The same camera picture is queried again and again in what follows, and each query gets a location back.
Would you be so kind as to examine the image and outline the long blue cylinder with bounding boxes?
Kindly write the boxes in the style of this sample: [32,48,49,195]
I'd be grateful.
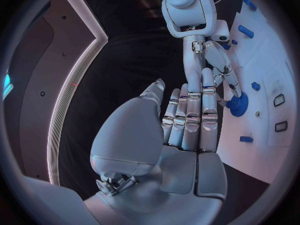
[242,0,258,12]

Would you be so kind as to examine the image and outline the blue block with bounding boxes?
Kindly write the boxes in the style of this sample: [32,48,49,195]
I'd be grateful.
[238,135,255,144]

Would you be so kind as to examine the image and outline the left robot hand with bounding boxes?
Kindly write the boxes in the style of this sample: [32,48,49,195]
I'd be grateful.
[82,67,229,225]

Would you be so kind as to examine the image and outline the glowing light bar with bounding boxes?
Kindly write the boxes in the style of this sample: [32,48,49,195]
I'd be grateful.
[1,72,15,101]

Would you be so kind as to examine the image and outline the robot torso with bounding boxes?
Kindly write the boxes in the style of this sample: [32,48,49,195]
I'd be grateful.
[1,0,110,187]

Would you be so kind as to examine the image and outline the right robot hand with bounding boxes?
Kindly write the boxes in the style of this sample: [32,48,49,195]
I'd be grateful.
[181,35,244,107]

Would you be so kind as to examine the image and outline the blue gear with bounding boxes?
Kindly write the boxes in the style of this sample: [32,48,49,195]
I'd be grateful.
[225,92,250,117]

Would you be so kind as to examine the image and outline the white task board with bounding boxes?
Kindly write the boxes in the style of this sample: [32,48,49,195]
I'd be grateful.
[214,0,299,185]

